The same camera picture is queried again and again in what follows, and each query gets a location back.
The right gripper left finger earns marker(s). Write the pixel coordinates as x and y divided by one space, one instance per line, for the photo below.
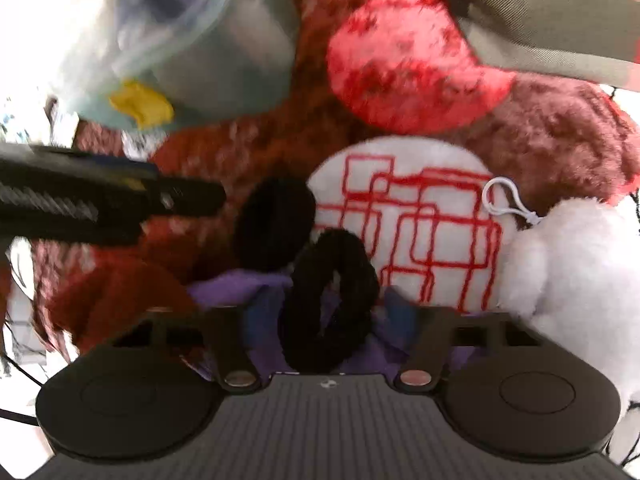
239 360

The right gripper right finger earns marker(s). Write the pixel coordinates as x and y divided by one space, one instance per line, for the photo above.
427 333

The purple fleece cloth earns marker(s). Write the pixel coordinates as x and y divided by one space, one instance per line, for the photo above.
261 296

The black fuzzy scrunchie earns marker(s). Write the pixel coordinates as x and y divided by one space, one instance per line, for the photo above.
326 315

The white pad red lines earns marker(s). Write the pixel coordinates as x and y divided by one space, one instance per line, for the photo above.
416 204

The white fluffy plush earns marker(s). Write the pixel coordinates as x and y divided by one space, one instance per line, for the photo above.
574 278

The maroon patterned blanket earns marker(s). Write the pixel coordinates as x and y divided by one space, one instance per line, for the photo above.
555 137

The red fluffy pom-pom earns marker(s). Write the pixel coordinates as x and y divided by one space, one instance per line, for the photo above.
404 66

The plaid zipper pouch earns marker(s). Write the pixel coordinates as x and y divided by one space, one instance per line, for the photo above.
594 40

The clear box yellow handle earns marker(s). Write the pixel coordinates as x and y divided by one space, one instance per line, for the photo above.
145 64

